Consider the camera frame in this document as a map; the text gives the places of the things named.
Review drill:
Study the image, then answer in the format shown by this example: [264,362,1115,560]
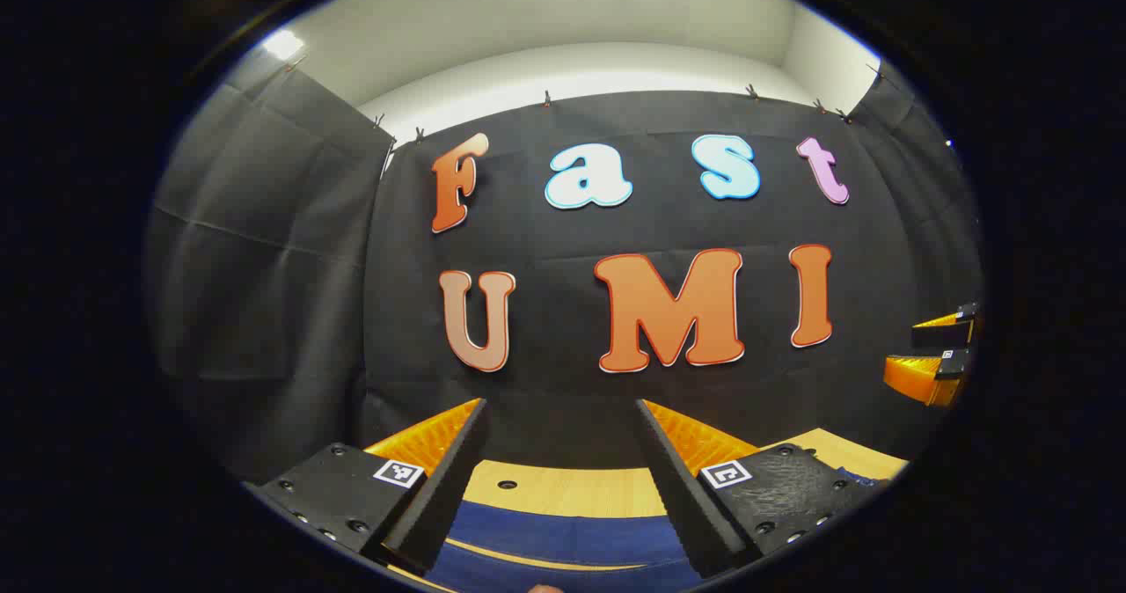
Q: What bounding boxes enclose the blue denim jeans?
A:
[428,466,889,593]

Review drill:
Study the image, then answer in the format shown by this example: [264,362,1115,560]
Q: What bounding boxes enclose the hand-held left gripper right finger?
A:
[633,398,891,580]

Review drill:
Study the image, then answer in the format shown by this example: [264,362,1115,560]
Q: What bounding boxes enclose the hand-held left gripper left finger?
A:
[245,397,491,575]

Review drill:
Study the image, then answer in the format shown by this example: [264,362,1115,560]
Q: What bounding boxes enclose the bright ceiling light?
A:
[261,28,306,62]

